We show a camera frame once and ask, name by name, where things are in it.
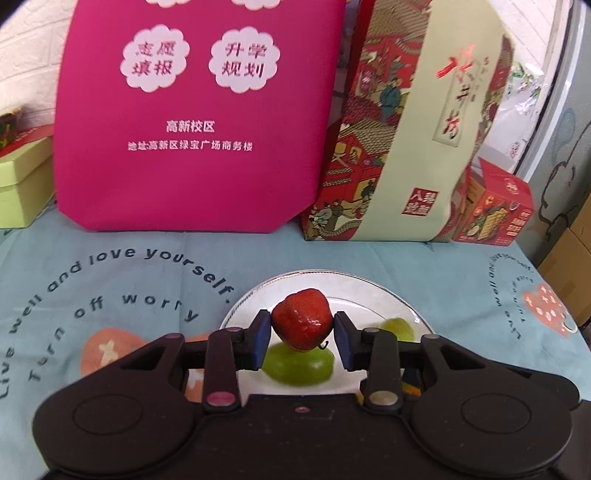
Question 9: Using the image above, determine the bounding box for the green patterned bowl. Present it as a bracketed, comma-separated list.
[0, 105, 25, 153]

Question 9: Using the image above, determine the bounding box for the small green lime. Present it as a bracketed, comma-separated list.
[379, 318, 415, 343]

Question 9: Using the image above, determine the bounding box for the red wax apple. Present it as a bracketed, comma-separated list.
[271, 288, 333, 352]

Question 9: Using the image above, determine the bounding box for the teal printed tablecloth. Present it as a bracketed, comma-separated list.
[0, 215, 591, 462]

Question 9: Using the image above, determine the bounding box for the green mango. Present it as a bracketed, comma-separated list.
[401, 368, 423, 398]

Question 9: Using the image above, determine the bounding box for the floral wall poster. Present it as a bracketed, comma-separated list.
[471, 0, 568, 178]

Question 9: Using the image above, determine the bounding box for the patterned green-red gift box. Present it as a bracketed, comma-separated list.
[300, 0, 515, 244]

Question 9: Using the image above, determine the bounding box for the red cracker box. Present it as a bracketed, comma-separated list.
[452, 157, 535, 244]

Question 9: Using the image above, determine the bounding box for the oblong green jujube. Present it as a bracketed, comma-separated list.
[263, 344, 334, 386]

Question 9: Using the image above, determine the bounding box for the white plate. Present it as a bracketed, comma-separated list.
[219, 271, 437, 401]

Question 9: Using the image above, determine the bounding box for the brown cardboard carton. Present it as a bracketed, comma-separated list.
[538, 226, 591, 333]

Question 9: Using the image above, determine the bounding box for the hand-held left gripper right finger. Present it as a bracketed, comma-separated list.
[333, 311, 513, 411]

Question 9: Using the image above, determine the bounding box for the light green cardboard box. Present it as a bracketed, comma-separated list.
[0, 124, 56, 229]

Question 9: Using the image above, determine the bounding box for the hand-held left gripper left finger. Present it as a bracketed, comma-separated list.
[108, 310, 271, 413]

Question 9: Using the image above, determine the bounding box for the magenta tote bag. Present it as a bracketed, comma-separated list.
[52, 0, 348, 234]

